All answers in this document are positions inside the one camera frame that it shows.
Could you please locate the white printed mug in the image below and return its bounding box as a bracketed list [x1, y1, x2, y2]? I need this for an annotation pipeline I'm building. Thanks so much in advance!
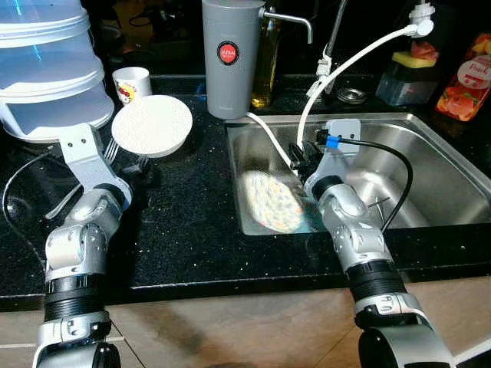
[112, 67, 153, 106]

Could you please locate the yellow sponge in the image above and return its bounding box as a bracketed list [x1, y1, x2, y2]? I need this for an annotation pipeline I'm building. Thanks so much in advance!
[391, 50, 438, 70]

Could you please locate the dark sponge holder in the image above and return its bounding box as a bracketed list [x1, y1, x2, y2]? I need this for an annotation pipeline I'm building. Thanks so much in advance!
[376, 60, 440, 107]

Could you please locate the beige drawer front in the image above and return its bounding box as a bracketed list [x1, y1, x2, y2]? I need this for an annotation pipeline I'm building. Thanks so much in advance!
[0, 341, 143, 368]
[0, 307, 127, 344]

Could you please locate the yellow oil bottle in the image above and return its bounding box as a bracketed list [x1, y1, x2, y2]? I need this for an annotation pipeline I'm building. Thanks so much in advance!
[251, 8, 281, 110]

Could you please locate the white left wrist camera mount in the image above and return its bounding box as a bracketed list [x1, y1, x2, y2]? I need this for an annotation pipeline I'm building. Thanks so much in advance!
[60, 123, 127, 202]

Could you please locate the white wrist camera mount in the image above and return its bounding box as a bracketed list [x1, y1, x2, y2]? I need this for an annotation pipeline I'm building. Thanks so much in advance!
[60, 123, 127, 202]
[305, 119, 361, 199]

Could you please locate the beige cabinet door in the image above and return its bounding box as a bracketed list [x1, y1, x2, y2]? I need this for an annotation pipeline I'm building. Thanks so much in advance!
[403, 276, 491, 365]
[107, 285, 365, 368]

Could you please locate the white tiered food container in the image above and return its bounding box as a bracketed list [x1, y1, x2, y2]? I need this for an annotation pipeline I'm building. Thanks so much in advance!
[0, 0, 116, 144]

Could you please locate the pink scouring pad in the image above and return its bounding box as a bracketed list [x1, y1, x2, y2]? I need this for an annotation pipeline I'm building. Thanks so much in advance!
[410, 40, 440, 61]

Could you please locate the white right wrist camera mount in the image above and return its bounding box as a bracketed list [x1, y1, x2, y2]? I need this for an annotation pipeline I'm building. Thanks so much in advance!
[305, 119, 361, 199]

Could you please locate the cream dinner plate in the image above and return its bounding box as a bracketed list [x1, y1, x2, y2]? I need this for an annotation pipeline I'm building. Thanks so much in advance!
[240, 170, 309, 235]

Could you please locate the round metal sink plug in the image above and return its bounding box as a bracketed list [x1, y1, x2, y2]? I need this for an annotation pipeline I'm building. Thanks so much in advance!
[338, 87, 369, 105]

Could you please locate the grey water filter canister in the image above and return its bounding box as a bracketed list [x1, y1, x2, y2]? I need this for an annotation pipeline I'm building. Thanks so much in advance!
[202, 0, 314, 120]

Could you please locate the thick white hose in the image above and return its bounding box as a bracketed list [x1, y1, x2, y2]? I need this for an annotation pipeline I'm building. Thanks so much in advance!
[294, 4, 434, 166]

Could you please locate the thin white tube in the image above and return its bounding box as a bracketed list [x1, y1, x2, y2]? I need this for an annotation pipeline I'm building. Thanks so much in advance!
[245, 113, 296, 168]

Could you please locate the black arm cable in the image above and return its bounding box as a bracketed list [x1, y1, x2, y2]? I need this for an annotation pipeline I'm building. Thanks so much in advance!
[318, 134, 415, 231]
[0, 152, 66, 273]

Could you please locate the metal sink faucet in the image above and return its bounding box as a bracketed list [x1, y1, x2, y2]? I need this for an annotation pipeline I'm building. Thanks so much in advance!
[316, 0, 348, 97]

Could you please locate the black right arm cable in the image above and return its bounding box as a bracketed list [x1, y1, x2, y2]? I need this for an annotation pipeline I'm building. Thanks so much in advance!
[318, 134, 415, 231]

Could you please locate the stainless steel sink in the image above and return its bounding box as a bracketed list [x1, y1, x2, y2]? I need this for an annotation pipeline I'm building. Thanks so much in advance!
[225, 113, 491, 236]

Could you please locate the metal fork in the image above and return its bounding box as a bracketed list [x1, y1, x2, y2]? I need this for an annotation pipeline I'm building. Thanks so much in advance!
[44, 136, 122, 221]

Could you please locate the peach dish soap bottle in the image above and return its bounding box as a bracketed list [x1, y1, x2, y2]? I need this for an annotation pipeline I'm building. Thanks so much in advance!
[435, 32, 491, 117]

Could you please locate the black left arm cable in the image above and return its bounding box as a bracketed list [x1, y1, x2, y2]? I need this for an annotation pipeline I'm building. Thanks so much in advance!
[0, 152, 66, 273]

